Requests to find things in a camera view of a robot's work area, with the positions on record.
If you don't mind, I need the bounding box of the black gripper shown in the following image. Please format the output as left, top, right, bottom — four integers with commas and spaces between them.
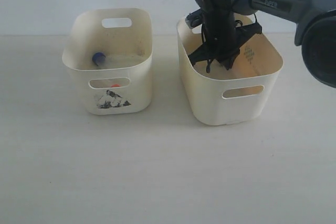
188, 0, 261, 70

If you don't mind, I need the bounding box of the blue-capped tube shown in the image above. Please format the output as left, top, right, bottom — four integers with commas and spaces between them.
92, 52, 109, 69

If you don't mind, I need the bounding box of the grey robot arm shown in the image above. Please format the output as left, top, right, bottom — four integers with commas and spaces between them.
185, 0, 335, 87

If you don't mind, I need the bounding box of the blue-black wrist camera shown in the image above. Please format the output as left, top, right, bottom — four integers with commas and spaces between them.
185, 9, 203, 29

